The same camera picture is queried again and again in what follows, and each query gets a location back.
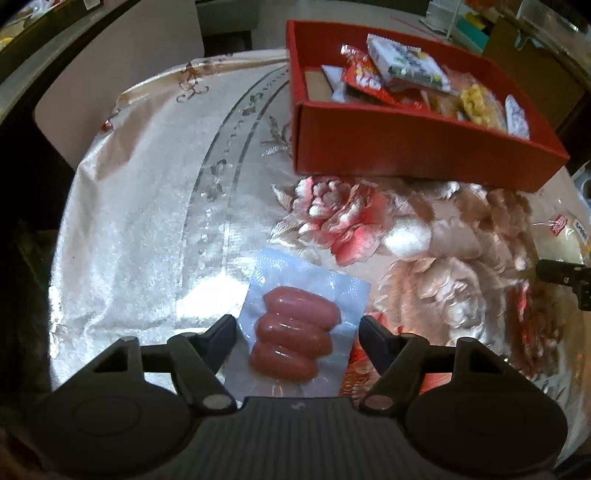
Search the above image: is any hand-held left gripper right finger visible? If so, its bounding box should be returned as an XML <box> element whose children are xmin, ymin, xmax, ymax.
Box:
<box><xmin>358</xmin><ymin>315</ymin><xmax>550</xmax><ymax>412</ymax></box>

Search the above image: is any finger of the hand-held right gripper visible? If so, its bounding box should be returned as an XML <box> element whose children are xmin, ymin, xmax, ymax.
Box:
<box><xmin>534</xmin><ymin>258</ymin><xmax>591</xmax><ymax>312</ymax></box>

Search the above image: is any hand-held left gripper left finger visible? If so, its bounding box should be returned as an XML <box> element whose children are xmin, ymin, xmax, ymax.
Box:
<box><xmin>53</xmin><ymin>314</ymin><xmax>238</xmax><ymax>412</ymax></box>

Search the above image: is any pale steamed cake packet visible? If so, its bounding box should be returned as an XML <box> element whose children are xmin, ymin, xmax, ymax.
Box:
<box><xmin>531</xmin><ymin>210</ymin><xmax>591</xmax><ymax>278</ymax></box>

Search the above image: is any small red sausages packet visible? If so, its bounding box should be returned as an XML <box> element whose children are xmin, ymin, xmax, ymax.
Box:
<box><xmin>224</xmin><ymin>247</ymin><xmax>372</xmax><ymax>400</ymax></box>

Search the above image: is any clear packet with red label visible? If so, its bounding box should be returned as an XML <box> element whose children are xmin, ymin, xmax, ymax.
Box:
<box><xmin>504</xmin><ymin>95</ymin><xmax>531</xmax><ymax>140</ymax></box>

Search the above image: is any yellow fried snack packet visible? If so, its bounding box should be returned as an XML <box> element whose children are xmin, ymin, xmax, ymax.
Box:
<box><xmin>431</xmin><ymin>83</ymin><xmax>509</xmax><ymax>134</ymax></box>

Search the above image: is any red cardboard box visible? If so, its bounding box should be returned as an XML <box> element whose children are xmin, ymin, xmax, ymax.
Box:
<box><xmin>285</xmin><ymin>19</ymin><xmax>571</xmax><ymax>193</ymax></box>

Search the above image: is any green white wafer packet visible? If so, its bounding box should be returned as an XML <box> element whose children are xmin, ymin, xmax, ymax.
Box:
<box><xmin>367</xmin><ymin>33</ymin><xmax>452</xmax><ymax>93</ymax></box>

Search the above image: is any red spicy snack packet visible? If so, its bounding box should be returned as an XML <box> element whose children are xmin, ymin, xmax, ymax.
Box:
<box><xmin>342</xmin><ymin>44</ymin><xmax>430</xmax><ymax>112</ymax></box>

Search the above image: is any long clear sausage packet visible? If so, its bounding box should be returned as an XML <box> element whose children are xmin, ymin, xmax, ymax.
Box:
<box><xmin>321</xmin><ymin>65</ymin><xmax>352</xmax><ymax>102</ymax></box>

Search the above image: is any shiny floral tablecloth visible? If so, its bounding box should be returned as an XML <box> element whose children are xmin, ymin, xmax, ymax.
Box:
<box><xmin>48</xmin><ymin>46</ymin><xmax>591</xmax><ymax>462</ymax></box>

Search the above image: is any wooden cabinet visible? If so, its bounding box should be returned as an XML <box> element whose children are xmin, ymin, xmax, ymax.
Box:
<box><xmin>482</xmin><ymin>0</ymin><xmax>591</xmax><ymax>134</ymax></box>

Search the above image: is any plastic drawer unit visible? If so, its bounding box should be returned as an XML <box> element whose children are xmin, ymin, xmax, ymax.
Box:
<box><xmin>425</xmin><ymin>0</ymin><xmax>490</xmax><ymax>51</ymax></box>

